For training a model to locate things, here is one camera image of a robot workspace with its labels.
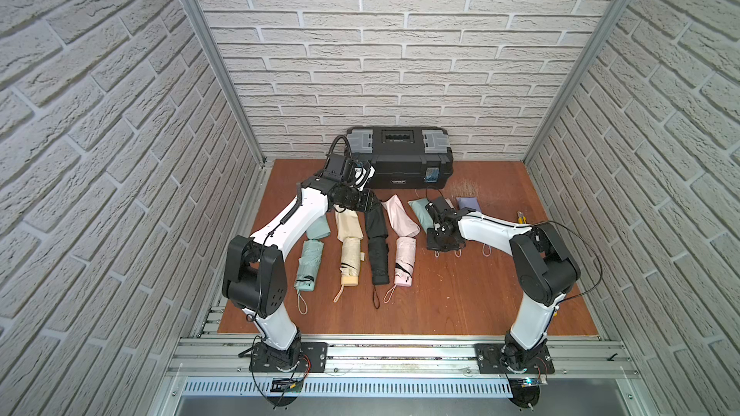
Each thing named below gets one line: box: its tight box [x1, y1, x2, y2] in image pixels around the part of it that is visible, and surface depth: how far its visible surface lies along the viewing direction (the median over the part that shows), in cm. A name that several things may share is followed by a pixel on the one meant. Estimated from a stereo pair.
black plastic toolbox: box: [345, 126, 454, 189], surface depth 103 cm
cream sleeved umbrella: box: [332, 236, 366, 304], surface depth 90 cm
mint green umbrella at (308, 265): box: [293, 238, 324, 315], surface depth 87 cm
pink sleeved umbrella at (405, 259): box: [383, 235, 417, 305], surface depth 89 cm
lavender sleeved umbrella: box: [455, 196, 482, 212], surface depth 106 cm
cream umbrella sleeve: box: [333, 204, 365, 242], surface depth 101 cm
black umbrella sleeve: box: [365, 202, 389, 239], surface depth 101 cm
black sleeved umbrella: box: [368, 235, 391, 310], surface depth 91 cm
